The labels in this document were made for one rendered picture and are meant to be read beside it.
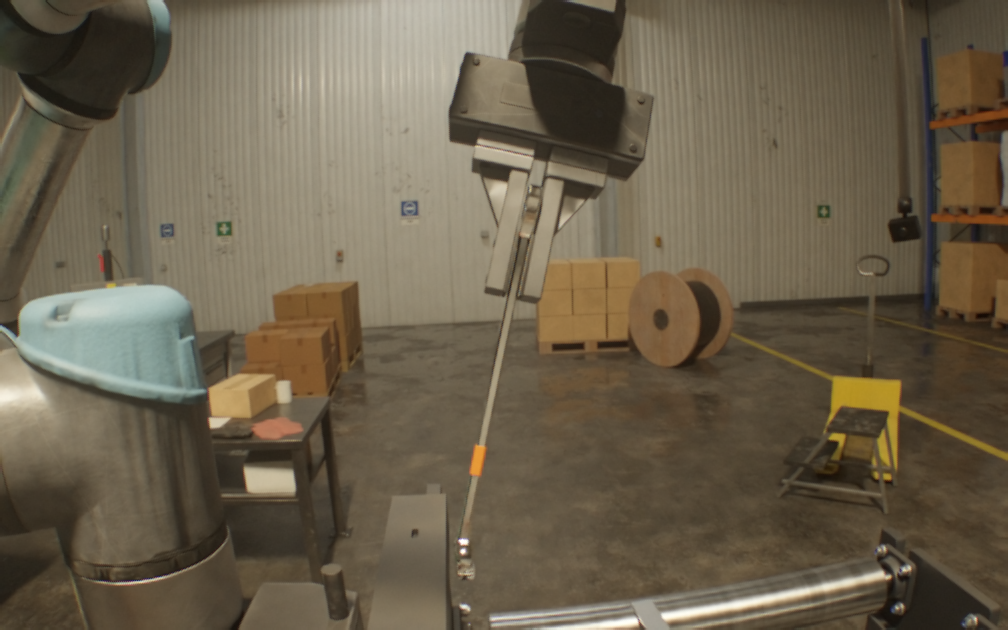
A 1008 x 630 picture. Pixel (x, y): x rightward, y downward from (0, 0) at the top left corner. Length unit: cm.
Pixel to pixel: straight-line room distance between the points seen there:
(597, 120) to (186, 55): 1128
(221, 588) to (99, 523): 6
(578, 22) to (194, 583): 36
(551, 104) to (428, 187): 1002
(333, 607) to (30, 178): 60
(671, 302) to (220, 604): 676
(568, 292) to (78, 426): 763
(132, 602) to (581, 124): 37
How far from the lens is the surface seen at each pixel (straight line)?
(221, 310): 1118
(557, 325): 786
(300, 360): 611
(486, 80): 45
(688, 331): 685
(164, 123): 1158
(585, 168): 44
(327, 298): 747
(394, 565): 91
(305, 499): 292
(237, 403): 324
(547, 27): 43
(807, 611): 137
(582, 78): 46
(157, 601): 29
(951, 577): 141
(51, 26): 61
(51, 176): 79
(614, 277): 787
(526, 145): 44
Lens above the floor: 160
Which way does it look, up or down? 9 degrees down
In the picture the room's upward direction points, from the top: 2 degrees counter-clockwise
